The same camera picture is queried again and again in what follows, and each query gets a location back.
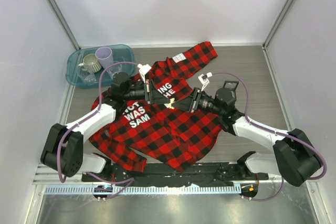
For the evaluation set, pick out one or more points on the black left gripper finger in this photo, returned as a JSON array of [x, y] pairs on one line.
[[158, 98], [162, 87]]

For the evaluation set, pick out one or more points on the lilac plastic cup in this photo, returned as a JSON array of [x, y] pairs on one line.
[[104, 56]]

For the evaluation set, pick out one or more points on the clear plastic cup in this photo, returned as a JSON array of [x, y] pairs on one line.
[[85, 75]]

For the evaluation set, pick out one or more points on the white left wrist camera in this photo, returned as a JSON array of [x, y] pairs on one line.
[[143, 70]]

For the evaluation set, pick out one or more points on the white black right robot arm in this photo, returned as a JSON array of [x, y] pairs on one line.
[[292, 155]]

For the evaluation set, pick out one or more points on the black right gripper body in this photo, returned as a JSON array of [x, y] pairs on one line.
[[195, 100]]

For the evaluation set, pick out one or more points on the grey ribbed ceramic mug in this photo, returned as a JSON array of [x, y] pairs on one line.
[[90, 63]]

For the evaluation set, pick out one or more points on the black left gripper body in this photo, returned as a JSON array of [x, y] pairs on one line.
[[148, 97]]

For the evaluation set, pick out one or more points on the red black plaid shirt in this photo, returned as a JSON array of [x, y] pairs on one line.
[[172, 136]]

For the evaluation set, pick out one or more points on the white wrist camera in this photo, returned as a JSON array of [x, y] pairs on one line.
[[204, 80], [143, 70]]

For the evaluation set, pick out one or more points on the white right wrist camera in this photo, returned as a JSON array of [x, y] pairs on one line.
[[204, 80]]

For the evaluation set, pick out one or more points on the small black jewellery box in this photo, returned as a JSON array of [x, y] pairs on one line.
[[231, 85]]

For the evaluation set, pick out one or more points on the clear drinking glass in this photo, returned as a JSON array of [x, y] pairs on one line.
[[115, 69]]

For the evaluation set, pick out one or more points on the teal plastic bin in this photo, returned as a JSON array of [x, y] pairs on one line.
[[121, 53]]

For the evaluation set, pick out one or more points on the aluminium front frame rail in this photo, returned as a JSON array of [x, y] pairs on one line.
[[46, 175]]

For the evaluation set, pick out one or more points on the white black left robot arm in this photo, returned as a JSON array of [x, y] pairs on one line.
[[63, 150]]

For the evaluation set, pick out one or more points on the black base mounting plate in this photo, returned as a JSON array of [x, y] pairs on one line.
[[201, 174]]

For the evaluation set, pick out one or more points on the white slotted cable duct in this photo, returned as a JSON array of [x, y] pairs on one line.
[[96, 189]]

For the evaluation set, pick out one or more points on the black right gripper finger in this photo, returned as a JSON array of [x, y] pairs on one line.
[[184, 105], [184, 94]]

